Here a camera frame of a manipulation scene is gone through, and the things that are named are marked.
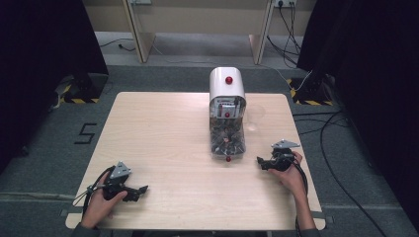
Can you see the white dispenser with red knobs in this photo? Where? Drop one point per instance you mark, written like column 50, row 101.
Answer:
column 227, row 90

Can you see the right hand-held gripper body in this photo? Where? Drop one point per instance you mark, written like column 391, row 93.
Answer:
column 283, row 160

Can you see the white wall power outlet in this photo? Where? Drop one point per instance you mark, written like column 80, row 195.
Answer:
column 141, row 1
column 285, row 2

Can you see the person's right hand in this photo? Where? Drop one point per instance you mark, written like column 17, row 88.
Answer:
column 293, row 179

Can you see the stand base with hazard tape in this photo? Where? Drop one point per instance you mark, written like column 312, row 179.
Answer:
column 311, row 94
column 86, row 89

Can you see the clear plastic cup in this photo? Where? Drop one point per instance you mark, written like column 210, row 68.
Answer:
column 256, row 116

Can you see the black curtain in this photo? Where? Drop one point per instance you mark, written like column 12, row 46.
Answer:
column 39, row 65
column 372, row 82

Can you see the person's left hand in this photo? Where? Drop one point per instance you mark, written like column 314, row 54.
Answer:
column 97, row 207

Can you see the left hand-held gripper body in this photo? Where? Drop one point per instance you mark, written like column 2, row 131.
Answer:
column 118, row 182

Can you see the light wooden furniture leg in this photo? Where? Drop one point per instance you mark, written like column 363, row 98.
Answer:
column 260, row 42
column 141, row 36

